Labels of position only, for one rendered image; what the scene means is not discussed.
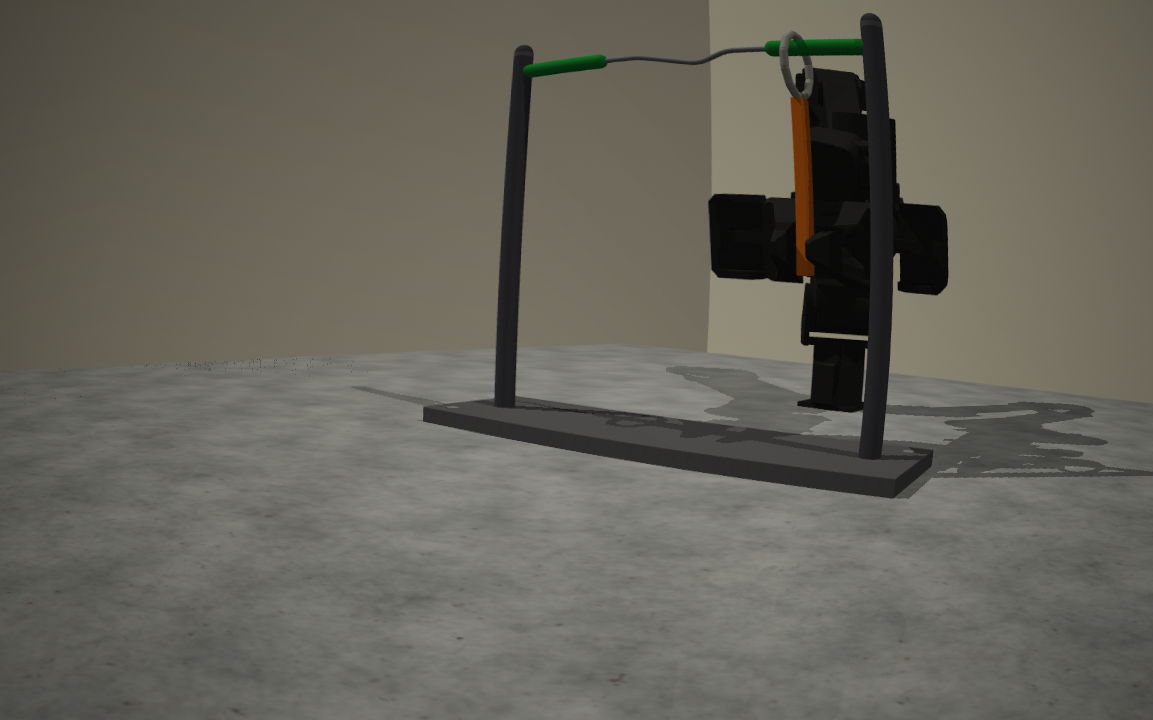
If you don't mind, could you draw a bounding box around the orange handle with grey loop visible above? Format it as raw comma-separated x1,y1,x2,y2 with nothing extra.
779,30,815,276

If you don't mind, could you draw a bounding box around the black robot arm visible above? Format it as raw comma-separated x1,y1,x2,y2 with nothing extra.
797,68,904,413

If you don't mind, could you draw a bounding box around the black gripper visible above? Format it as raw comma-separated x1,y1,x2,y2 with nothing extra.
708,193,949,297

